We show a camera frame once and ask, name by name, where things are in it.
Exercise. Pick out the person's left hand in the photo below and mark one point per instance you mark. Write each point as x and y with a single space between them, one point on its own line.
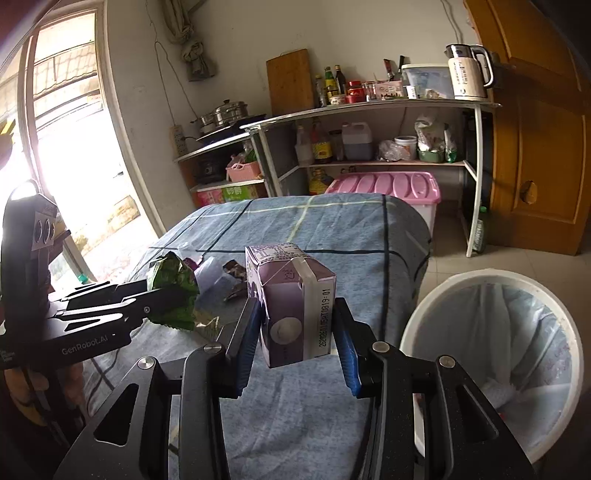
69 383

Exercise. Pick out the dark sauce bottle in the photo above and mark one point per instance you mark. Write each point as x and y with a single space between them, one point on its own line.
340 81

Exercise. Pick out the small tin can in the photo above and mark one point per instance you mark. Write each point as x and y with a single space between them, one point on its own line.
336 99

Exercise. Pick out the dark liquid plastic jug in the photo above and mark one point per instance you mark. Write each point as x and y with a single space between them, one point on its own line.
358 143

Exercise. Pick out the white electric kettle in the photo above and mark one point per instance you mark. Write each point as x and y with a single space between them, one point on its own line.
466 71

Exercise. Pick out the white metal shelving rack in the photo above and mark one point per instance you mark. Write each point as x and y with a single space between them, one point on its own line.
369 107

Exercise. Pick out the upright green pouch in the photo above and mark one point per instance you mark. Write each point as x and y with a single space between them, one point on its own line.
450 147

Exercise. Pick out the black induction cooktop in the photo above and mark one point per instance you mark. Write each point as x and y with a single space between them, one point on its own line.
231 130

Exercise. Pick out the pink-lidded storage box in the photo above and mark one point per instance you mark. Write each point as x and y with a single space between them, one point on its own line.
383 184

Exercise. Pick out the olive foil wrapper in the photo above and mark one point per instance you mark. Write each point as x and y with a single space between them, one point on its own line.
210 328

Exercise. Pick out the black rice cooker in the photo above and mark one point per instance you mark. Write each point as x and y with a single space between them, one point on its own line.
210 170

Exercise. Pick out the white plastic tub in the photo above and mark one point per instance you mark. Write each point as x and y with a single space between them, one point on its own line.
406 146

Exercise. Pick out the green snack packet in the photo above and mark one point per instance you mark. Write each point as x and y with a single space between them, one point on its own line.
173 286

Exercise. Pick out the small clear bottle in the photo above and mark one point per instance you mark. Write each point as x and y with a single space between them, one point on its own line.
319 92

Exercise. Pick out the yellow-label sauce bottle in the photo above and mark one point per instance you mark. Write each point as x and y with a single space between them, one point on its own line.
322 145

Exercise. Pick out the green plastic basket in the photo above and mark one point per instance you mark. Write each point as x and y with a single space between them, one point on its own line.
431 156

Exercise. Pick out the dark glass jar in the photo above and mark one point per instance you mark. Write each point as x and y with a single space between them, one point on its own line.
337 146

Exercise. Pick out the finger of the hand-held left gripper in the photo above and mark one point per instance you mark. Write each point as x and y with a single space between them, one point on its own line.
106 293
101 316

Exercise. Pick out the wooden door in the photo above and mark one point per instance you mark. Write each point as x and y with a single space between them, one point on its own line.
535 138

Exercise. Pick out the white plastic bottle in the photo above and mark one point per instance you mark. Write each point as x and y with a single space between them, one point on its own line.
304 147

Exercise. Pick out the red green cardboard box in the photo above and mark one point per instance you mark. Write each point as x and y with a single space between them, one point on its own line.
231 194

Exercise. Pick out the red jar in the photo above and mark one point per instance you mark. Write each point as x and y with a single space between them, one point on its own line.
354 92

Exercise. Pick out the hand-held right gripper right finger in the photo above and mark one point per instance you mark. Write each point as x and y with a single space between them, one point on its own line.
346 353

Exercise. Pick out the white snack bag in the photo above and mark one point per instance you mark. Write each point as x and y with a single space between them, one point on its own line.
429 134

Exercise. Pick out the pink plastic basket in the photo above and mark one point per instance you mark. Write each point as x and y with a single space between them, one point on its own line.
244 171

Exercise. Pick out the hanging grey cloth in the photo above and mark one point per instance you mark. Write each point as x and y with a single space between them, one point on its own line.
196 55

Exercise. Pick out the brown foil wrapper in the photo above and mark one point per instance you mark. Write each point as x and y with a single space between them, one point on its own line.
235 279

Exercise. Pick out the clear plastic bag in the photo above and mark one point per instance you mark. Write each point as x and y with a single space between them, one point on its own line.
390 152

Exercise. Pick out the green plastic bottle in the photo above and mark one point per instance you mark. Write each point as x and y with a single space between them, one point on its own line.
480 233

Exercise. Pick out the yellow cooking oil bottle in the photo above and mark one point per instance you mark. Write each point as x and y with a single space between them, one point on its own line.
320 182

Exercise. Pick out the steel steamer pot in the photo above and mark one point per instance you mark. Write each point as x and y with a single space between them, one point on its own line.
231 112

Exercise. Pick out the kitchen knives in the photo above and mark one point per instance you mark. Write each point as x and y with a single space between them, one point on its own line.
390 69

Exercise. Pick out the pink utensil holder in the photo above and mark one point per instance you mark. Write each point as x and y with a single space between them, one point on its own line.
383 91

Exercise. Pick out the low side shelf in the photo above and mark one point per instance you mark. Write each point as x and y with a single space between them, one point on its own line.
207 146

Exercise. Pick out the clear plastic storage box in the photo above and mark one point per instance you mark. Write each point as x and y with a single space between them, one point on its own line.
427 82

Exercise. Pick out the white power strip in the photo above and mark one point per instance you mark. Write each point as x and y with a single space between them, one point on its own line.
178 141

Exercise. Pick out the small steel pot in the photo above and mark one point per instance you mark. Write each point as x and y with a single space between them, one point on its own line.
204 122

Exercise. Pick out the blue plaid tablecloth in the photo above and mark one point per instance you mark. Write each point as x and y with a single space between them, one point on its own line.
351 230

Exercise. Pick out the purple milk carton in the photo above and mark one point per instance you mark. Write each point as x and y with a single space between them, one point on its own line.
286 304

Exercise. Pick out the wooden cutting board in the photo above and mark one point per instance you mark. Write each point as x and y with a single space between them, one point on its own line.
287 83

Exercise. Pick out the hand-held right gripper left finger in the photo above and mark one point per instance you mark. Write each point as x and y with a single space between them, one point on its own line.
244 344

